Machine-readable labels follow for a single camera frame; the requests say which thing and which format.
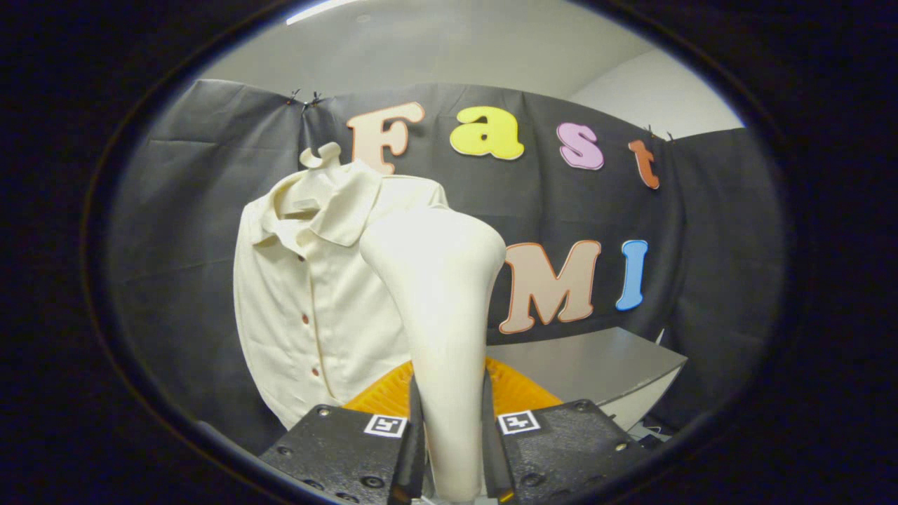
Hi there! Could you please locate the cream button shirt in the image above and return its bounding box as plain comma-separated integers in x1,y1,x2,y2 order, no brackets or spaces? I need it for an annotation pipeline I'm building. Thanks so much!
233,160,450,430

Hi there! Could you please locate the cream garment steamer head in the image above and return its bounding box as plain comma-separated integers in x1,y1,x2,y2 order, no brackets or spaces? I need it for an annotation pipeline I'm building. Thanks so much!
359,207,507,503

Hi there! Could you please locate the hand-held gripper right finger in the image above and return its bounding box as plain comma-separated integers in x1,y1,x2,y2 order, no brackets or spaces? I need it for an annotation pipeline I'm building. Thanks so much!
481,358,652,505

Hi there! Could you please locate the white plastic hanger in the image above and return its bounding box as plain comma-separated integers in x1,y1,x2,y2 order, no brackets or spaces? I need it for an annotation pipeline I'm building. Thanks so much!
276,142,344,220

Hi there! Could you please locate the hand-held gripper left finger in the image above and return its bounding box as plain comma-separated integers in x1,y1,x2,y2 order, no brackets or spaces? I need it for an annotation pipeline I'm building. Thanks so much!
258,360,427,505

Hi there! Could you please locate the white drawer cabinet grey top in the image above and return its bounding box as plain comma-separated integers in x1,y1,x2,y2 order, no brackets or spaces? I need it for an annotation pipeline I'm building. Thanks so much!
484,326,688,432

